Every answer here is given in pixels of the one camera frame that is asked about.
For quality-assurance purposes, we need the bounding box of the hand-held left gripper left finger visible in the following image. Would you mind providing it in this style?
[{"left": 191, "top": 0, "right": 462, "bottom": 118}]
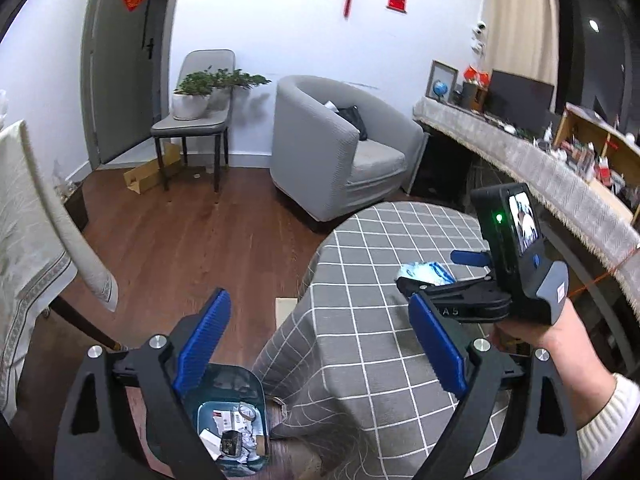
[{"left": 52, "top": 287, "right": 233, "bottom": 480}]

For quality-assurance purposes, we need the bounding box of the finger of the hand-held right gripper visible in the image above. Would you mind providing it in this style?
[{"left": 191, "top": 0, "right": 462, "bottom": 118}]
[
  {"left": 450, "top": 250, "right": 495, "bottom": 268},
  {"left": 396, "top": 275, "right": 513, "bottom": 324}
]

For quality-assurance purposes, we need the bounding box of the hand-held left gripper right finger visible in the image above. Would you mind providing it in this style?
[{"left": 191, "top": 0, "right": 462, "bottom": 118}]
[{"left": 407, "top": 294, "right": 583, "bottom": 480}]

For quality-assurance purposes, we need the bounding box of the blue white plastic wrapper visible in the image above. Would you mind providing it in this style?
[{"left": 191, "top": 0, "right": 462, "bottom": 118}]
[{"left": 395, "top": 261, "right": 457, "bottom": 287}]

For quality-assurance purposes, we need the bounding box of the teal plastic trash bin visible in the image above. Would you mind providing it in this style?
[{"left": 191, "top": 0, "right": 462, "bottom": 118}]
[{"left": 192, "top": 362, "right": 271, "bottom": 478}]

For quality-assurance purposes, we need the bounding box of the white paper with red print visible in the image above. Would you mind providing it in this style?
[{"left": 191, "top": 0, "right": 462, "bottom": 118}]
[{"left": 212, "top": 408, "right": 241, "bottom": 433}]

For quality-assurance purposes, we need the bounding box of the small white carton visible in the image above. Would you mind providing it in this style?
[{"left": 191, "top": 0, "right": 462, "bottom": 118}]
[{"left": 199, "top": 429, "right": 223, "bottom": 461}]

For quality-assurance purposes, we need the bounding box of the dark snack packet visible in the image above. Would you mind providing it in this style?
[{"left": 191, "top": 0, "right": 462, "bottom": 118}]
[{"left": 220, "top": 430, "right": 244, "bottom": 459}]

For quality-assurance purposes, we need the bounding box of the white paper scrap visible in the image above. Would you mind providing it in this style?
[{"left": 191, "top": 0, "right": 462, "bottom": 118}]
[{"left": 241, "top": 430, "right": 266, "bottom": 463}]

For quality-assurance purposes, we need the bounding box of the person's right forearm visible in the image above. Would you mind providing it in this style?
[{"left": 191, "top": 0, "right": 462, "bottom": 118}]
[{"left": 552, "top": 329, "right": 640, "bottom": 466}]

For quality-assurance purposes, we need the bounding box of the person's right hand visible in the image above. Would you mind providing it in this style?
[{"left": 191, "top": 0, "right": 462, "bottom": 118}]
[{"left": 489, "top": 310, "right": 590, "bottom": 361}]

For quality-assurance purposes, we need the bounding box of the grey checked tablecloth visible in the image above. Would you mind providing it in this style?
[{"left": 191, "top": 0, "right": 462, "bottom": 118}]
[{"left": 250, "top": 201, "right": 531, "bottom": 480}]

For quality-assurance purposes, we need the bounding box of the beige lace table runner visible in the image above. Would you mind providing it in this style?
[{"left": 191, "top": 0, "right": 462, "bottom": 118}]
[{"left": 412, "top": 96, "right": 640, "bottom": 306}]

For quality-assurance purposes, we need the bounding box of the beige cardboard box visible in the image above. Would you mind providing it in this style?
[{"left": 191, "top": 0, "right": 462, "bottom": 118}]
[{"left": 275, "top": 297, "right": 299, "bottom": 332}]

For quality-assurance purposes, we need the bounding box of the dark long sideboard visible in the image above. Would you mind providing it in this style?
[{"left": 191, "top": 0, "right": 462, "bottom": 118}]
[{"left": 410, "top": 124, "right": 640, "bottom": 361}]

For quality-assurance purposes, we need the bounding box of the wooden shelf box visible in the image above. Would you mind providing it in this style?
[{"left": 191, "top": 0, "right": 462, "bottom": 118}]
[{"left": 552, "top": 102, "right": 640, "bottom": 211}]

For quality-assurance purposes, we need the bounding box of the black monitor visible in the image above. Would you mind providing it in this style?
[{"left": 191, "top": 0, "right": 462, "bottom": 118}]
[{"left": 487, "top": 70, "right": 556, "bottom": 129}]

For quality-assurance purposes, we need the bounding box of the flattened cardboard box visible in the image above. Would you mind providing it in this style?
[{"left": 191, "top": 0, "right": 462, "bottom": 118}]
[{"left": 123, "top": 142, "right": 184, "bottom": 195}]

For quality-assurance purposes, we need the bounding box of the framed picture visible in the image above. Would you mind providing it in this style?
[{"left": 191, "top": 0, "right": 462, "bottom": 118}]
[{"left": 427, "top": 60, "right": 459, "bottom": 103}]

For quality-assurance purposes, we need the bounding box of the black bag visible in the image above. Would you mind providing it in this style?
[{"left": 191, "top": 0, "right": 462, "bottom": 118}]
[{"left": 336, "top": 106, "right": 369, "bottom": 142}]

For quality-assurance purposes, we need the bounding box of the dark storage box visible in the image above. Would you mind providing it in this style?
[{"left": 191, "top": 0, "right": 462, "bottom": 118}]
[{"left": 64, "top": 187, "right": 90, "bottom": 232}]

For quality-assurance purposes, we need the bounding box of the grey fabric armchair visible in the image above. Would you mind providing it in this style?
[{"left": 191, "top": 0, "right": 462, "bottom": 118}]
[{"left": 270, "top": 75, "right": 426, "bottom": 223}]

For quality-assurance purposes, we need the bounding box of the white embroidered tablecloth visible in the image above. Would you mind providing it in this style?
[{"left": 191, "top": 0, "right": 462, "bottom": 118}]
[{"left": 0, "top": 120, "right": 120, "bottom": 423}]

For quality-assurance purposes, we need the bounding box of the dark window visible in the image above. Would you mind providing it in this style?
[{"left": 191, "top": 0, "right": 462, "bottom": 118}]
[{"left": 557, "top": 0, "right": 640, "bottom": 126}]

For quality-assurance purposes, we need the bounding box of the grey upholstered chair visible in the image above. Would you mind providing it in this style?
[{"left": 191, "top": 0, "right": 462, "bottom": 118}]
[{"left": 150, "top": 49, "right": 237, "bottom": 193}]

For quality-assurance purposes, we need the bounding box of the clear plastic bag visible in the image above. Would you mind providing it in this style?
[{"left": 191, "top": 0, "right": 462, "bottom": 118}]
[{"left": 51, "top": 159, "right": 84, "bottom": 197}]

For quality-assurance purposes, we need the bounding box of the beige curtain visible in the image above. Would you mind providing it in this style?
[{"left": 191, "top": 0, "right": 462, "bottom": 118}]
[{"left": 482, "top": 0, "right": 559, "bottom": 106}]

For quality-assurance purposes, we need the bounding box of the potted plant in white pot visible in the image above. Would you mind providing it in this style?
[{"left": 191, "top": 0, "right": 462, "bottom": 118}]
[{"left": 172, "top": 71, "right": 216, "bottom": 122}]

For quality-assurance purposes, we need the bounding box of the potted plant with long branches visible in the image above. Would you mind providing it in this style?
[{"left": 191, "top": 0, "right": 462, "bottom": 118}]
[{"left": 209, "top": 66, "right": 272, "bottom": 111}]

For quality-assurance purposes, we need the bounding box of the grey room door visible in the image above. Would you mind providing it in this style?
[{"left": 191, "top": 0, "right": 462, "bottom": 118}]
[{"left": 80, "top": 0, "right": 177, "bottom": 171}]

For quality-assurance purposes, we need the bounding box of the orange cord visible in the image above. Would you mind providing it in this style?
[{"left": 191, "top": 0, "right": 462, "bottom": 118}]
[{"left": 567, "top": 247, "right": 640, "bottom": 297}]

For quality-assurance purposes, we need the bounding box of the white security camera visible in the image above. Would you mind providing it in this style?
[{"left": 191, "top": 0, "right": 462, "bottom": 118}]
[{"left": 470, "top": 20, "right": 489, "bottom": 54}]

